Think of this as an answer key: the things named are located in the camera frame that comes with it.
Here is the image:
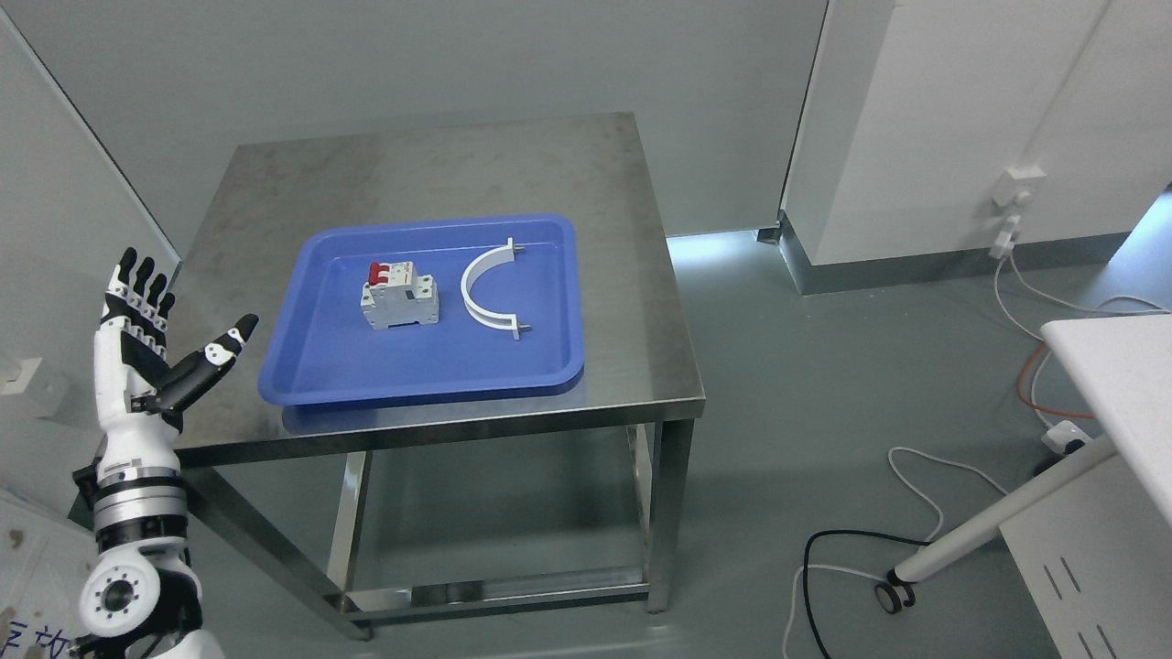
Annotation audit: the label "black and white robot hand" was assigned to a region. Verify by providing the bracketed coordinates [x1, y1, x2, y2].
[93, 247, 259, 444]

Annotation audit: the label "grey circuit breaker red switches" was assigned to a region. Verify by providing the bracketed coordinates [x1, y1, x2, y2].
[360, 260, 440, 330]

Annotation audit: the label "white printed panel board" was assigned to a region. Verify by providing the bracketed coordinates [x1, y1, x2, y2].
[1, 491, 96, 658]

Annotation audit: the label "blue plastic tray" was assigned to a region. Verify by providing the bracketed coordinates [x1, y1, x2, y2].
[258, 213, 582, 407]

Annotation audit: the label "stainless steel table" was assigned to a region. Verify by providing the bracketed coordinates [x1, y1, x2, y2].
[173, 113, 706, 641]

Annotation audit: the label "white floor power strip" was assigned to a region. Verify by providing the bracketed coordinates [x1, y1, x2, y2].
[1041, 420, 1095, 458]

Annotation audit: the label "white desk with caster leg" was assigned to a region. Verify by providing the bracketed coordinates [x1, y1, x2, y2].
[874, 314, 1171, 658]

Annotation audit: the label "white curved bracket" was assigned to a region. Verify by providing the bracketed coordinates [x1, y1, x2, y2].
[458, 237, 532, 340]

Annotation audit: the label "black cable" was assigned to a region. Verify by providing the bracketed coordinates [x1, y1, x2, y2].
[803, 529, 935, 659]

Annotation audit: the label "white cable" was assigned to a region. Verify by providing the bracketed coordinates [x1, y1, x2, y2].
[781, 249, 1172, 659]

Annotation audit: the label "white wall socket with plug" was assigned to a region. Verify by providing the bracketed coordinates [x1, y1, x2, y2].
[988, 167, 1047, 260]

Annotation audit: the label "orange cable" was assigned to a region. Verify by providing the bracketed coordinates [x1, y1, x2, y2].
[1015, 344, 1096, 422]

